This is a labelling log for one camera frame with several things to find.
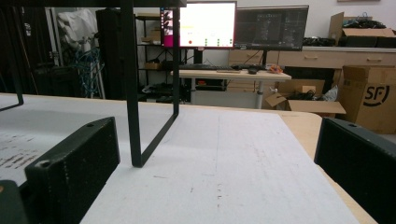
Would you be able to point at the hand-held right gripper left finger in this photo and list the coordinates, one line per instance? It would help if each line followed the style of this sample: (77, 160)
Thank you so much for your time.
(73, 168)

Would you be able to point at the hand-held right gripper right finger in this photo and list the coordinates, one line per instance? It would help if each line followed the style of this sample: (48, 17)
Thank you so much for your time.
(361, 161)

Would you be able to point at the large printed cardboard box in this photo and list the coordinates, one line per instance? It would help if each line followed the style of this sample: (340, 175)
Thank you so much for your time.
(369, 98)

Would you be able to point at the open flat cardboard box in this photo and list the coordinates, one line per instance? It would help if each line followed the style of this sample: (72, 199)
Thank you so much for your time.
(306, 99)

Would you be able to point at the wooden drawer cabinet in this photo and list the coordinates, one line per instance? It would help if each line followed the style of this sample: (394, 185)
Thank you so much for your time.
(327, 57)

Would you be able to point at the white table mat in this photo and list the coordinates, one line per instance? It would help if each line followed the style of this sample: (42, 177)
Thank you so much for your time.
(199, 168)

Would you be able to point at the orange object on desk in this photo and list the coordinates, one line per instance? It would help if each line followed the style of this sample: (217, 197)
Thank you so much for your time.
(275, 69)

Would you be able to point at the black storage rack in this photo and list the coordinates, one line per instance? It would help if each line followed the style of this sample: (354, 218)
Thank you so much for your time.
(152, 59)

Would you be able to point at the black computer mouse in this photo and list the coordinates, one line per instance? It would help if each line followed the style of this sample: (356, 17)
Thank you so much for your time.
(252, 71)

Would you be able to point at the light wooden desk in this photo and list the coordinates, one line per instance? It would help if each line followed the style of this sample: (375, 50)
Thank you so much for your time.
(236, 76)

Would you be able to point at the dark computer monitor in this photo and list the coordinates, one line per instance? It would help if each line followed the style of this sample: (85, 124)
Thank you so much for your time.
(271, 28)

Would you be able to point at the black keyboard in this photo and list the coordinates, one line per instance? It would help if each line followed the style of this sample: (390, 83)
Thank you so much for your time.
(204, 66)

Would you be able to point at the bright computer monitor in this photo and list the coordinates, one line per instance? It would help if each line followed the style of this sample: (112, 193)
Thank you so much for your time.
(205, 25)

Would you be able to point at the black metal shelf frame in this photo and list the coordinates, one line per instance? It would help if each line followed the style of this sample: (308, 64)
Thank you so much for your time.
(132, 93)

